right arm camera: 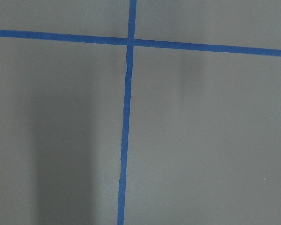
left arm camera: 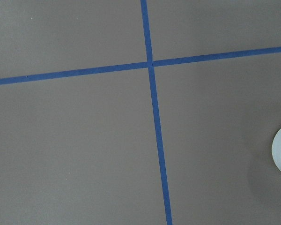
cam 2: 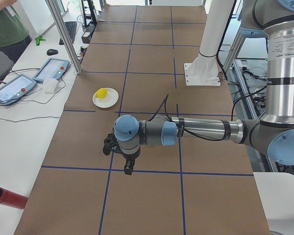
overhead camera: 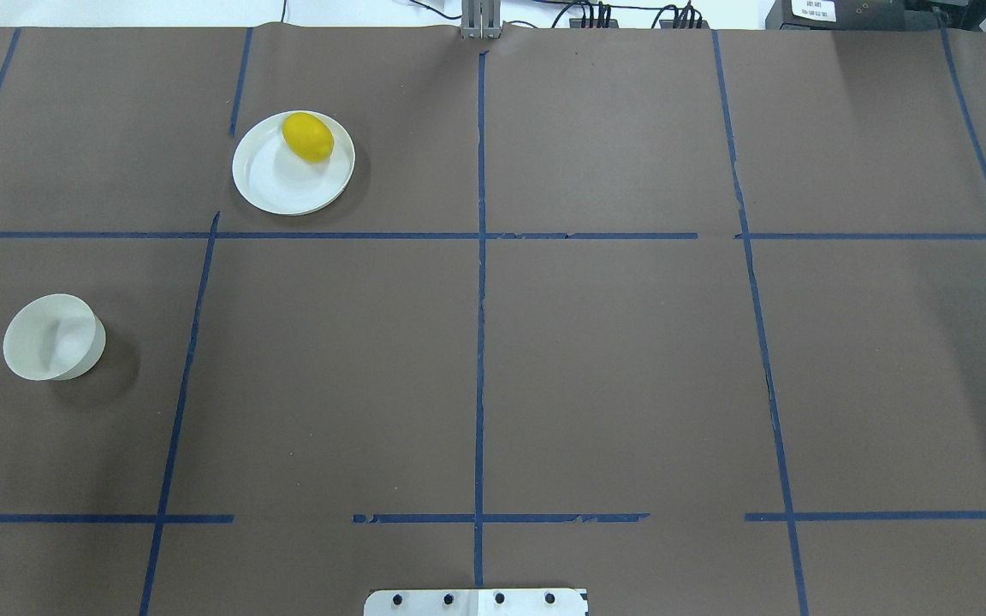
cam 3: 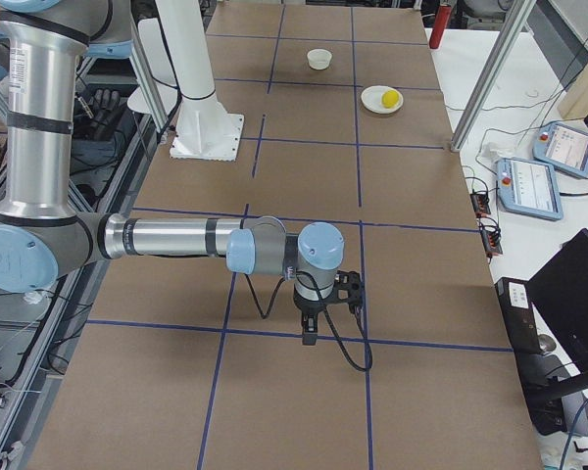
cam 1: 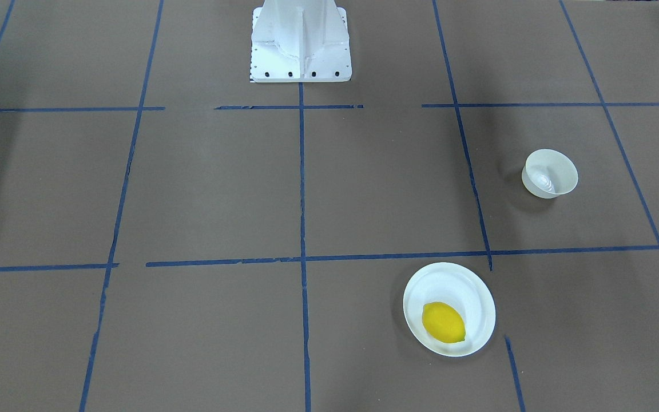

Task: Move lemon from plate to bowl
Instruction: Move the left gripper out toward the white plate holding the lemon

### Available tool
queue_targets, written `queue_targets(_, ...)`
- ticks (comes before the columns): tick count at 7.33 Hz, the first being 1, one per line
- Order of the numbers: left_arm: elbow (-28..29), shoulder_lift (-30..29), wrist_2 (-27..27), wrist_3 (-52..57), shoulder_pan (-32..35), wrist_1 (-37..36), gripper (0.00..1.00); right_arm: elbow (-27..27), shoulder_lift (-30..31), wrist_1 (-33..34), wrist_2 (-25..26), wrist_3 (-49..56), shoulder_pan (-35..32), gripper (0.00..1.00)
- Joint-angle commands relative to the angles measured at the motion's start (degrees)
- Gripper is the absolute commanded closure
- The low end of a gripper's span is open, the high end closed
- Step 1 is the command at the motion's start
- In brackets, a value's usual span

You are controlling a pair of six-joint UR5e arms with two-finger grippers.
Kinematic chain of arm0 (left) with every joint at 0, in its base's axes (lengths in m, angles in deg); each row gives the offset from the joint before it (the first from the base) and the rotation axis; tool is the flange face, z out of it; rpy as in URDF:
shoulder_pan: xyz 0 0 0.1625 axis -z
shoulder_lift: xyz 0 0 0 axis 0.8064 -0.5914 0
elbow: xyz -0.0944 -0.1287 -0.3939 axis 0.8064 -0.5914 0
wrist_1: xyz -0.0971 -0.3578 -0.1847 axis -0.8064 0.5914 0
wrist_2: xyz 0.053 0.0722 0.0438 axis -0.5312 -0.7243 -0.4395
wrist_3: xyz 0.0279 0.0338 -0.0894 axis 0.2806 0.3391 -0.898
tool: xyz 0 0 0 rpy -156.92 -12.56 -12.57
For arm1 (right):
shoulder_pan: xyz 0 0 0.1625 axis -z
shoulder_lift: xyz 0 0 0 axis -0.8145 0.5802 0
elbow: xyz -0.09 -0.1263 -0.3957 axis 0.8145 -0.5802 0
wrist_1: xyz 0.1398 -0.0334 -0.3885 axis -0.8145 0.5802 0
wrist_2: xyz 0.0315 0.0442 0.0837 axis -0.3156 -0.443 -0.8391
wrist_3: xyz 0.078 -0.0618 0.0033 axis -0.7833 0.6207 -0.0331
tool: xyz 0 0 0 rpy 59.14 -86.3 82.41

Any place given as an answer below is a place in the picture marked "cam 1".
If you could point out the yellow lemon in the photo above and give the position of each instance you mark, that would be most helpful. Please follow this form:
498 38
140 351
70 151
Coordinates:
443 323

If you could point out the white paper plate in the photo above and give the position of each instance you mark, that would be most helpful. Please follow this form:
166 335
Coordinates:
459 288

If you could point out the white paper bowl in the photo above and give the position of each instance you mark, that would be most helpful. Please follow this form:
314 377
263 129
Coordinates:
548 174

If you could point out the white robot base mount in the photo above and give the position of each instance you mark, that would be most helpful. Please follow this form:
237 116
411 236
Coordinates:
300 41

